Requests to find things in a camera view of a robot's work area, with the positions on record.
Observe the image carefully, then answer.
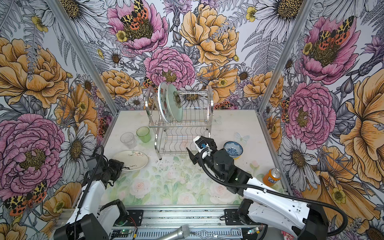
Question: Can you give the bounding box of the blue white ceramic bowl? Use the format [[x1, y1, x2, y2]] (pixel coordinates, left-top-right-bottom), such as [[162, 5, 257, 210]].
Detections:
[[224, 141, 244, 155]]

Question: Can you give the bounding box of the cream floral plate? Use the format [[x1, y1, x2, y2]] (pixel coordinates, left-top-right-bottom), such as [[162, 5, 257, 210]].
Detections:
[[112, 150, 149, 171]]

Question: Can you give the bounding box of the clear plastic tumbler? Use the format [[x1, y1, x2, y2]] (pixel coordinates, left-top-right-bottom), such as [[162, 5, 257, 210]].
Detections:
[[120, 132, 137, 149]]

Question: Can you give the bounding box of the green plastic tumbler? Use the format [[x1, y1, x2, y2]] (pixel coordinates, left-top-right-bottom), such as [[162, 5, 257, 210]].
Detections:
[[136, 127, 151, 143]]

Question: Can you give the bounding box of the pale green plate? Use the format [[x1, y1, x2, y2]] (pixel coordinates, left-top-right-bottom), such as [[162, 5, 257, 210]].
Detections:
[[167, 84, 183, 122]]

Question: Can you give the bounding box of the white plate red pattern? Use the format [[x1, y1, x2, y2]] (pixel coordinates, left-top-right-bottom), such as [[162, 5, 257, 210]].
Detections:
[[158, 82, 173, 123]]

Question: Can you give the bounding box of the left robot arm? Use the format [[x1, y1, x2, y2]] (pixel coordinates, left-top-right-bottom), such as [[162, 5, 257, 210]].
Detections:
[[53, 154, 128, 240]]

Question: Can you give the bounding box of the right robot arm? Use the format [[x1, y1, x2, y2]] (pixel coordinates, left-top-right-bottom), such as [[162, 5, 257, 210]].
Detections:
[[189, 136, 329, 240]]

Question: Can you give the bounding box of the steel two-tier dish rack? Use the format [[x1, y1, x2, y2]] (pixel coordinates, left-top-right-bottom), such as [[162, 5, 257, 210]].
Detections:
[[145, 86, 214, 160]]

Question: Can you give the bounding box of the orange soda can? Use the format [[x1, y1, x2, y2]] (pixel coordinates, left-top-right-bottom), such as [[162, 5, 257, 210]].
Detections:
[[263, 168, 282, 187]]

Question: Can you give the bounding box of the green circuit board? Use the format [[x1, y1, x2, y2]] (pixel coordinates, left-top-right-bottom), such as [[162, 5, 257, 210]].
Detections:
[[111, 229, 134, 238]]

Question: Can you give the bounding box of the silver microphone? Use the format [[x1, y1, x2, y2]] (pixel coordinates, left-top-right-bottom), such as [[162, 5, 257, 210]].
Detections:
[[158, 225, 191, 240]]

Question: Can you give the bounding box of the pink toy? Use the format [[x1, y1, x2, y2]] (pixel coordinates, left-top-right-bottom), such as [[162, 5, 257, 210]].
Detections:
[[281, 231, 295, 240]]

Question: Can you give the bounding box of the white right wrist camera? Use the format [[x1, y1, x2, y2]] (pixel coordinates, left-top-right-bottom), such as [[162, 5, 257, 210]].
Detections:
[[193, 136, 210, 153]]

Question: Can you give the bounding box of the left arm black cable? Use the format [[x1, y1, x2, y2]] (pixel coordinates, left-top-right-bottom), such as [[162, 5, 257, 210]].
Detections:
[[71, 145, 105, 240]]

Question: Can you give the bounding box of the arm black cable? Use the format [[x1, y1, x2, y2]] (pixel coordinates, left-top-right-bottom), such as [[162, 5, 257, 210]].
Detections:
[[198, 148, 349, 237], [71, 145, 105, 240]]

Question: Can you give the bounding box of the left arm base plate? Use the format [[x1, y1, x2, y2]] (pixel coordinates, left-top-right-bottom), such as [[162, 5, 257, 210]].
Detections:
[[115, 210, 144, 227]]

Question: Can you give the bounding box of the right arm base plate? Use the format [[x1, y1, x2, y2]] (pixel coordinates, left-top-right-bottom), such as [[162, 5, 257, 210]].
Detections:
[[224, 209, 249, 226]]

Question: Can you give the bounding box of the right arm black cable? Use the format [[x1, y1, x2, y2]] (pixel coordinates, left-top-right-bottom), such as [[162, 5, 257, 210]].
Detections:
[[198, 148, 349, 237]]

